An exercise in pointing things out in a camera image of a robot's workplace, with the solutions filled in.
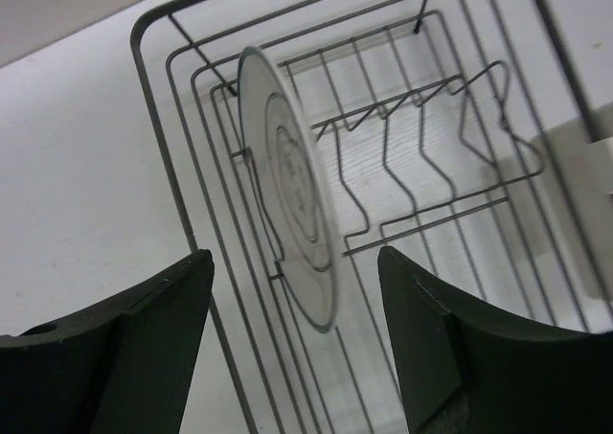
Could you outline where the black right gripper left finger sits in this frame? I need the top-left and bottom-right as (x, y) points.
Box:
(1, 249), (213, 433)

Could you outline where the grey wire dish rack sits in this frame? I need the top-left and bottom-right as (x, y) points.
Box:
(130, 0), (612, 433)

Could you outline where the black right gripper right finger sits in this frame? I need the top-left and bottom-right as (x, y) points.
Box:
(377, 246), (612, 433)

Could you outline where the white plate with grey rings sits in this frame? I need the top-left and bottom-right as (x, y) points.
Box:
(238, 46), (341, 333)

